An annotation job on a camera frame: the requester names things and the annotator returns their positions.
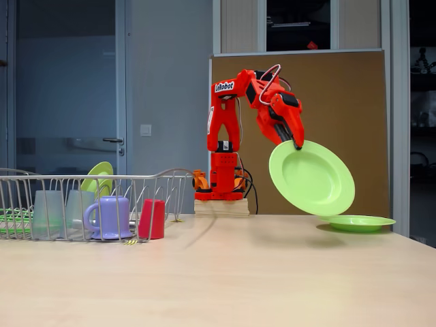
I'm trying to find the green plastic plate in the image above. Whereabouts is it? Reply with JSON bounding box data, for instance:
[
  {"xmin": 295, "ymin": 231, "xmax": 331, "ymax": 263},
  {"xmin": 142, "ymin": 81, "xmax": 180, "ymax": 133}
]
[
  {"xmin": 268, "ymin": 139, "xmax": 356, "ymax": 217},
  {"xmin": 80, "ymin": 161, "xmax": 114, "ymax": 199},
  {"xmin": 318, "ymin": 214, "xmax": 397, "ymax": 233}
]

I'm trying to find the red plastic cup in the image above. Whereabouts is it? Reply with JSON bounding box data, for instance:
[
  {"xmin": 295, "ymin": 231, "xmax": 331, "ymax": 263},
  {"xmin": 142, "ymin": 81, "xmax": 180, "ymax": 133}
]
[{"xmin": 138, "ymin": 199, "xmax": 166, "ymax": 240}]

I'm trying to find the purple plastic mug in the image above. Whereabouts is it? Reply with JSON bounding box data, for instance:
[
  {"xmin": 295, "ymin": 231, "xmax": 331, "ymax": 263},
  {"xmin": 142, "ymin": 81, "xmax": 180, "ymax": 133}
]
[{"xmin": 83, "ymin": 196, "xmax": 134, "ymax": 240}]

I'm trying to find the grey translucent plastic cup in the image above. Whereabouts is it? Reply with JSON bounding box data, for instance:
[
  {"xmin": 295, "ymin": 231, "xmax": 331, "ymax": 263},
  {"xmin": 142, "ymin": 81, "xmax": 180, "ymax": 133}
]
[
  {"xmin": 32, "ymin": 189, "xmax": 66, "ymax": 239},
  {"xmin": 65, "ymin": 189, "xmax": 97, "ymax": 230}
]

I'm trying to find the orange table clamp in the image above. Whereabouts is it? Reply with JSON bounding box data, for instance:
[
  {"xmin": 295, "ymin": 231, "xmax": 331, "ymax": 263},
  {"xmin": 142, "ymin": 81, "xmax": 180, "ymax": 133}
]
[
  {"xmin": 190, "ymin": 169, "xmax": 209, "ymax": 190},
  {"xmin": 233, "ymin": 169, "xmax": 251, "ymax": 191}
]

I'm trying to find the brown board panel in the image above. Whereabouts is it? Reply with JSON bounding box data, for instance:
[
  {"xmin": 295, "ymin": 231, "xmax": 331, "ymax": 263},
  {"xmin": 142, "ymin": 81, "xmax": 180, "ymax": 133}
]
[{"xmin": 209, "ymin": 49, "xmax": 391, "ymax": 219}]

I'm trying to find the white open cabinet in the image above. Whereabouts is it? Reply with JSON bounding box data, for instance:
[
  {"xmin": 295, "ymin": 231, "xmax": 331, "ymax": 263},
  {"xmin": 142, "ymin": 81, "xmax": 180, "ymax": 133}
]
[{"xmin": 217, "ymin": 0, "xmax": 386, "ymax": 54}]

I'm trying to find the wooden base block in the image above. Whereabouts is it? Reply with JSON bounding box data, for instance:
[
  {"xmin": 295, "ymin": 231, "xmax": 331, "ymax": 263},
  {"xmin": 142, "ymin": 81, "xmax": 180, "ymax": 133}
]
[{"xmin": 193, "ymin": 199, "xmax": 250, "ymax": 217}]

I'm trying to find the blue grey glass door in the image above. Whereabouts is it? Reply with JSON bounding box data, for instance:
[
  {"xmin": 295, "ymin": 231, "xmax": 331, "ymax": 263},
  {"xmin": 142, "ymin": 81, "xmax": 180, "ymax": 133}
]
[{"xmin": 6, "ymin": 0, "xmax": 127, "ymax": 176}]

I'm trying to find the metal wire dish rack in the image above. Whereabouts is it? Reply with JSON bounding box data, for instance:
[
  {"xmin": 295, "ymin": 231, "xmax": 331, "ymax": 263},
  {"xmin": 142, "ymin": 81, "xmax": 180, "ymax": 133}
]
[{"xmin": 0, "ymin": 168, "xmax": 195, "ymax": 243}]

